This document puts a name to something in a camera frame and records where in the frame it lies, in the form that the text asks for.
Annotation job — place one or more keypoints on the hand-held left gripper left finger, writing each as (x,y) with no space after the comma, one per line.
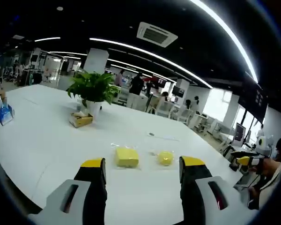
(93,187)

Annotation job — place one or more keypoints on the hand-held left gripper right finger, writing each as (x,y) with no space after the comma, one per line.
(192,187)

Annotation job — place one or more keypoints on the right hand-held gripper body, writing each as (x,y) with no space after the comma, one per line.
(264,143)

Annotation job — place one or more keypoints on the round yellow silicone block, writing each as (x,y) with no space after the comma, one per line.
(165,158)

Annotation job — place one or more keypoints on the person's right hand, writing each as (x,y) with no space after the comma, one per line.
(269,166)

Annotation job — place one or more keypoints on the screen on stand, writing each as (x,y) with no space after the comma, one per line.
(238,133)

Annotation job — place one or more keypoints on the person's beige clothing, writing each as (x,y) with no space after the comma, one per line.
(272,182)

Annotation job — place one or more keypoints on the yellow square sponge in bag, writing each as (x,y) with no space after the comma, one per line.
(121,144)

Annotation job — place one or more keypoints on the clear plastic bag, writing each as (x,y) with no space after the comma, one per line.
(152,152)

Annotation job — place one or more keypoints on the small yellow cardboard box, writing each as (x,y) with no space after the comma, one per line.
(83,122)

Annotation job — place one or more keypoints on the white office chair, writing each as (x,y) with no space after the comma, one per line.
(185,116)
(165,108)

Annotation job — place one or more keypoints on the white plant pot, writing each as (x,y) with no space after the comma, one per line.
(93,109)

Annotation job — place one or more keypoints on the black monitor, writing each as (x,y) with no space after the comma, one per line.
(178,92)

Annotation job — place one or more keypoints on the green leafy plant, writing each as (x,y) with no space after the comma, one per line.
(93,84)

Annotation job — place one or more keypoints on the ceiling light strip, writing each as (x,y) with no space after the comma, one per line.
(234,39)
(154,55)
(47,39)

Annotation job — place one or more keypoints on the blue tissue pack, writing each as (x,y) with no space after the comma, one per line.
(5,114)

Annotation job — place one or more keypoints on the white square column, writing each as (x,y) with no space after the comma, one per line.
(96,61)

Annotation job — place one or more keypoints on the ceiling air vent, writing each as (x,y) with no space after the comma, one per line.
(157,34)

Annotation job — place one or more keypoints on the black wall screen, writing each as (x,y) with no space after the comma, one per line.
(253,103)

